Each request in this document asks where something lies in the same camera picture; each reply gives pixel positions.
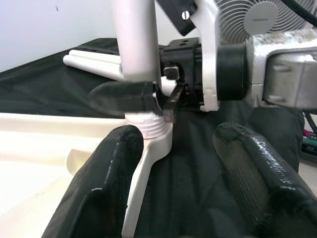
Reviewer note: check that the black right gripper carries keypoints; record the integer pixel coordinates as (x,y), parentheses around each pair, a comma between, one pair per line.
(188,62)

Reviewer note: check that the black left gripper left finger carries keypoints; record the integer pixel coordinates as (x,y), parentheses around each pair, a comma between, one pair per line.
(99,193)

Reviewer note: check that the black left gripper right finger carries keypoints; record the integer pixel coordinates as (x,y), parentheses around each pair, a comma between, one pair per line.
(267,193)

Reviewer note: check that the cream plastic children's tabletop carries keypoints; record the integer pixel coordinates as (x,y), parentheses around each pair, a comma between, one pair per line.
(37,153)

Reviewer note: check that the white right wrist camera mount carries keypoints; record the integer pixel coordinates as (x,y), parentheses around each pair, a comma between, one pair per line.
(209,49)

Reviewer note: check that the white pedestal fan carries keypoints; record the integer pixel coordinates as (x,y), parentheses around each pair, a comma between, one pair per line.
(260,17)

